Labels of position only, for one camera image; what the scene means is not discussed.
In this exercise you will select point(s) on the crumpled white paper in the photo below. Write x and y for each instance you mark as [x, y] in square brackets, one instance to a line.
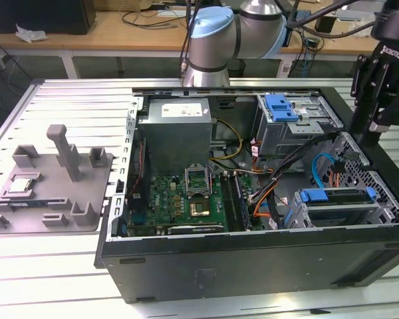
[30, 35]

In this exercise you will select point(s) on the silver CPU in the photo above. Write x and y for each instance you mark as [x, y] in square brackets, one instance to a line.
[20, 186]

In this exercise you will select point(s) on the black RAM slot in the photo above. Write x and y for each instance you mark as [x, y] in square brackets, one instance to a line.
[228, 201]
[242, 201]
[233, 201]
[238, 201]

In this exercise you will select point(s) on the metal optical drive bay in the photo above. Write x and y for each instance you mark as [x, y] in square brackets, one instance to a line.
[286, 139]

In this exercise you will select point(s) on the metal disk bay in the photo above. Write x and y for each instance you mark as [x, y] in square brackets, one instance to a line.
[339, 209]

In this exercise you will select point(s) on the wooden desk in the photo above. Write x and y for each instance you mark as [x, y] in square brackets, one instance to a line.
[96, 36]

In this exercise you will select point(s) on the black PC case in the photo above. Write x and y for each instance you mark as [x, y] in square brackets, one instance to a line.
[219, 266]

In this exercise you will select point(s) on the grey power supply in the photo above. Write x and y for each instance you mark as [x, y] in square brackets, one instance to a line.
[173, 139]

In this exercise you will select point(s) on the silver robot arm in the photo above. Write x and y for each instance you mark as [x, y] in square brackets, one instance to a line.
[212, 46]

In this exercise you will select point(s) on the dark RAM stick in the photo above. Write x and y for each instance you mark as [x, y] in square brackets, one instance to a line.
[23, 203]

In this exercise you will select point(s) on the black rear fan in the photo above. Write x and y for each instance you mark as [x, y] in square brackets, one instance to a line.
[146, 159]

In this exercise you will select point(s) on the CPU socket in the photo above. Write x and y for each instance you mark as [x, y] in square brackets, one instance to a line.
[199, 209]

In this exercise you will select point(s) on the green motherboard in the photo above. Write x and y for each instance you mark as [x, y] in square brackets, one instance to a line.
[166, 199]

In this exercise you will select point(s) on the black graphics card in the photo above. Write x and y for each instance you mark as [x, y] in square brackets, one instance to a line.
[196, 229]

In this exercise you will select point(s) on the grey parts rack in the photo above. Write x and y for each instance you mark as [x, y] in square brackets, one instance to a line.
[53, 189]

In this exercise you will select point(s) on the grey flat card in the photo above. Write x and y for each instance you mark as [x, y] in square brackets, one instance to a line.
[352, 14]

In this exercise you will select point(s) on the blue plastic latch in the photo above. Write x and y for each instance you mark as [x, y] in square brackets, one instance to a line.
[279, 109]

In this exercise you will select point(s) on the large black box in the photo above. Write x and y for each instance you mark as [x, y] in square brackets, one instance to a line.
[36, 16]

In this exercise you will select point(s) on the small black cube container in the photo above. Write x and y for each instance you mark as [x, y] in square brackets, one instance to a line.
[324, 26]

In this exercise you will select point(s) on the hard disk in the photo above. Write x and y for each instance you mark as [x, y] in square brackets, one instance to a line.
[314, 195]

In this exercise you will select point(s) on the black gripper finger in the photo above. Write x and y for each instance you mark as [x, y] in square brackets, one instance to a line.
[397, 109]
[369, 86]

